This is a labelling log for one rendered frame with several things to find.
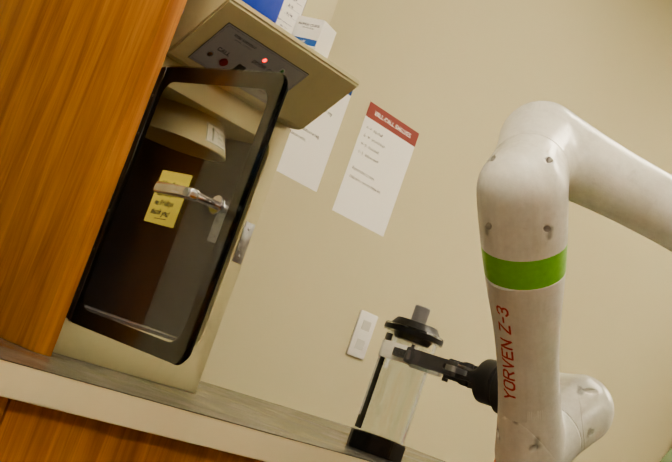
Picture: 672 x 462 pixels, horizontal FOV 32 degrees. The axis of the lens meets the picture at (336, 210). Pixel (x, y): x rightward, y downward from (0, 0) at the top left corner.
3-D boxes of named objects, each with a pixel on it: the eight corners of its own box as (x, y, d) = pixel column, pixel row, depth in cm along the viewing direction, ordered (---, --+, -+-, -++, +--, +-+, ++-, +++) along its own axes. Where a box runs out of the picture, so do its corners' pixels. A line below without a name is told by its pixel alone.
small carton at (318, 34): (285, 48, 190) (298, 14, 191) (298, 60, 194) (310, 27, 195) (312, 54, 188) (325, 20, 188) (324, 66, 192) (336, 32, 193)
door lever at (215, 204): (179, 207, 159) (186, 189, 159) (219, 216, 152) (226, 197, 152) (147, 193, 155) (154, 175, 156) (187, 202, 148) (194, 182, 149)
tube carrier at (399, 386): (334, 432, 205) (374, 315, 208) (370, 442, 213) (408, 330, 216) (380, 450, 198) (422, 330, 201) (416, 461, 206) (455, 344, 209)
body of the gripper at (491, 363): (522, 369, 197) (477, 356, 203) (496, 358, 191) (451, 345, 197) (508, 412, 196) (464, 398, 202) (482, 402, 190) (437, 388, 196)
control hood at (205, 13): (156, 50, 176) (179, -11, 177) (292, 129, 200) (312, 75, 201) (206, 56, 168) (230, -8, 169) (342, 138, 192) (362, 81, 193)
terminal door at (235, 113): (68, 321, 170) (165, 67, 175) (184, 368, 147) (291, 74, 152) (63, 319, 170) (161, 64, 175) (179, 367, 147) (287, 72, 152)
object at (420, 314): (376, 329, 208) (388, 294, 209) (406, 342, 214) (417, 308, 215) (416, 342, 201) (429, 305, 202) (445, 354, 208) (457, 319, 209)
